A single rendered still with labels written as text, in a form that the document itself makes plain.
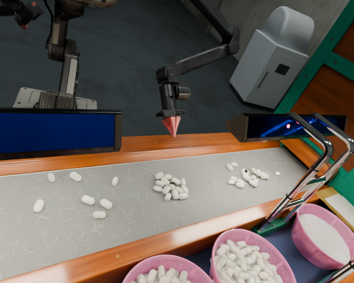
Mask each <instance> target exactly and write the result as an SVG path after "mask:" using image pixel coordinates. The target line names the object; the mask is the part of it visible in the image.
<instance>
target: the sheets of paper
mask: <svg viewBox="0 0 354 283"><path fill-rule="evenodd" d="M325 200H326V201H327V202H328V203H329V204H330V205H331V206H332V207H333V208H334V209H336V210H337V211H338V212H339V213H340V214H341V215H342V216H343V217H344V218H345V219H346V220H347V221H348V222H349V223H350V224H351V225H352V226H353V227H354V206H353V205H352V204H351V203H350V202H349V201H348V200H347V199H346V198H345V197H343V196H341V195H340V194H339V193H338V194H336V195H333V196H331V197H328V198H325Z"/></svg>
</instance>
